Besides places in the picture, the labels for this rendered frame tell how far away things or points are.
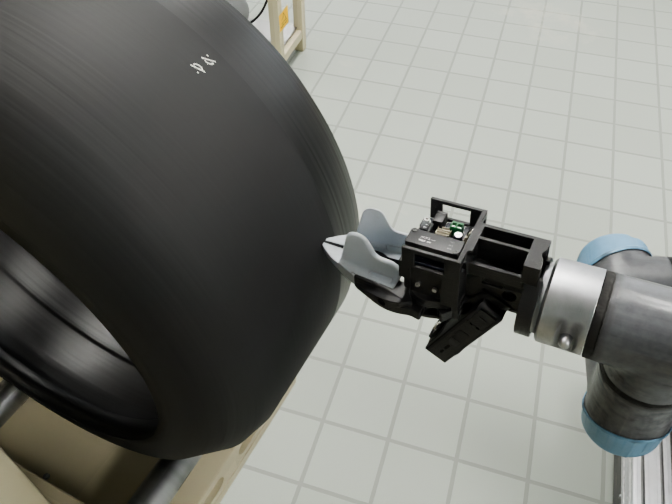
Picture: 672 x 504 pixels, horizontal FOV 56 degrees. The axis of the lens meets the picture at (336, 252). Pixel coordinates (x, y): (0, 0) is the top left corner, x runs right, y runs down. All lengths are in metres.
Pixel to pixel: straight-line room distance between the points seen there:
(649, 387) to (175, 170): 0.41
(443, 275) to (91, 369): 0.62
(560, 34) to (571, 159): 1.09
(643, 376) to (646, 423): 0.07
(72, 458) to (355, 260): 0.63
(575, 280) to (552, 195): 2.16
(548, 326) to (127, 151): 0.35
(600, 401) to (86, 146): 0.48
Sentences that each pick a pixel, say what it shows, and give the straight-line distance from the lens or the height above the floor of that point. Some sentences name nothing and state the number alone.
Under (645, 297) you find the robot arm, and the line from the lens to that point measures 0.54.
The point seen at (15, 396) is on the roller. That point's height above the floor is 0.91.
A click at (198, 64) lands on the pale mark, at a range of 0.56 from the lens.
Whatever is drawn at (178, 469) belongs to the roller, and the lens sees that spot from 0.90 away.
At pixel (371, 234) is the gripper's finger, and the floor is 1.28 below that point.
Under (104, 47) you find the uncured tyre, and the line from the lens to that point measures 0.55.
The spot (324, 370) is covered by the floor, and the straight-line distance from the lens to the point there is 2.02.
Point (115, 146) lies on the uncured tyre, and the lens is 0.50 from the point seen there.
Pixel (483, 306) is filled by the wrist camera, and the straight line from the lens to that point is 0.56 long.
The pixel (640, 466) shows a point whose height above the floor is 0.23.
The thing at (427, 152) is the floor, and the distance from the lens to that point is 2.79.
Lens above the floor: 1.72
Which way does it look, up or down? 48 degrees down
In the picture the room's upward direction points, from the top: straight up
